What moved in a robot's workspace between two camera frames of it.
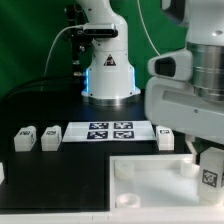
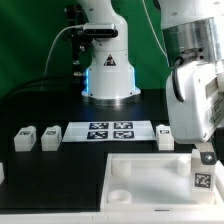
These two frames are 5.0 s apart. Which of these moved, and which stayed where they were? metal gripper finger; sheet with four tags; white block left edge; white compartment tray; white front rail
Moved: metal gripper finger; white compartment tray
Stayed: white block left edge; white front rail; sheet with four tags
